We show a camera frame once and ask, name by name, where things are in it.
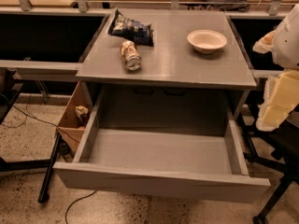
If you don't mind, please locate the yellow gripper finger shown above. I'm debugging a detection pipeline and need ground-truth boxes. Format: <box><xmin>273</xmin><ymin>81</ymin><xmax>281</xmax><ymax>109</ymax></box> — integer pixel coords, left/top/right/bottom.
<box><xmin>269</xmin><ymin>70</ymin><xmax>299</xmax><ymax>110</ymax></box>
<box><xmin>256</xmin><ymin>105</ymin><xmax>288</xmax><ymax>132</ymax></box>

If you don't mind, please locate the orange soda can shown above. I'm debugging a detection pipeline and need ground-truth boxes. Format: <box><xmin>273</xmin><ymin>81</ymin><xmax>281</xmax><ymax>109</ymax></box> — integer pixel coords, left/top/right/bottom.
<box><xmin>121</xmin><ymin>40</ymin><xmax>141</xmax><ymax>71</ymax></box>

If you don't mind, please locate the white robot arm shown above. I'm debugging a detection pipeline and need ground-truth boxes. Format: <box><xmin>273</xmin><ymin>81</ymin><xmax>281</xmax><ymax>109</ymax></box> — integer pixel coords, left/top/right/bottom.
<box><xmin>253</xmin><ymin>5</ymin><xmax>299</xmax><ymax>132</ymax></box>

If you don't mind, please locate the grey open top drawer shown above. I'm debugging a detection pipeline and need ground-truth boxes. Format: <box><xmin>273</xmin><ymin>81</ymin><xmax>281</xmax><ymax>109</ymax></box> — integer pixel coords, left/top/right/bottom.
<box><xmin>54</xmin><ymin>85</ymin><xmax>270</xmax><ymax>203</ymax></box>

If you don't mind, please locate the black office chair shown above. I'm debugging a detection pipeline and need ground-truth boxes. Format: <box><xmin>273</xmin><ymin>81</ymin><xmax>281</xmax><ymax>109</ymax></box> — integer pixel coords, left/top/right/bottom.
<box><xmin>237</xmin><ymin>105</ymin><xmax>299</xmax><ymax>224</ymax></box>

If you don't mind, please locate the white bowl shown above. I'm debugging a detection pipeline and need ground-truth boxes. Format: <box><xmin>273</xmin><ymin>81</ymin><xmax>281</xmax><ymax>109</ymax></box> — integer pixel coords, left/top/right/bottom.
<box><xmin>187</xmin><ymin>30</ymin><xmax>227</xmax><ymax>54</ymax></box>

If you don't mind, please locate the dark blue chip bag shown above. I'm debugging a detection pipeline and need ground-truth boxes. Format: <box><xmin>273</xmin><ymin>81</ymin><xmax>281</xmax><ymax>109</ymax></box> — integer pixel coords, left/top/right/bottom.
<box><xmin>108</xmin><ymin>10</ymin><xmax>153</xmax><ymax>47</ymax></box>

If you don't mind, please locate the crumpled object in box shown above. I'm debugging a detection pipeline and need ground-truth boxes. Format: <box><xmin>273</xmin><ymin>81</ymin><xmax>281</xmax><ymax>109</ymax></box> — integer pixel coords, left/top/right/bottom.
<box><xmin>75</xmin><ymin>105</ymin><xmax>90</xmax><ymax>126</ymax></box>

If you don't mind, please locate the brown cardboard box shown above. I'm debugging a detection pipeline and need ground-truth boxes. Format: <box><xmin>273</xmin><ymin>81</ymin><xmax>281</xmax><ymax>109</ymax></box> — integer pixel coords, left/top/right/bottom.
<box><xmin>57</xmin><ymin>82</ymin><xmax>92</xmax><ymax>152</ymax></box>

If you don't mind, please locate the black table leg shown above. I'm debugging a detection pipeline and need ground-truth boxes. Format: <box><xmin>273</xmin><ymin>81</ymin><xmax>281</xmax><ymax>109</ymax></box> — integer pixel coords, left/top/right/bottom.
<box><xmin>37</xmin><ymin>134</ymin><xmax>61</xmax><ymax>203</ymax></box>

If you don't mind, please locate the black floor cable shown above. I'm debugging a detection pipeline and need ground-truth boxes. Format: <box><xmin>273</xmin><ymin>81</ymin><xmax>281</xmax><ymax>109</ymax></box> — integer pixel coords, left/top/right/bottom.
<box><xmin>64</xmin><ymin>189</ymin><xmax>97</xmax><ymax>224</ymax></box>

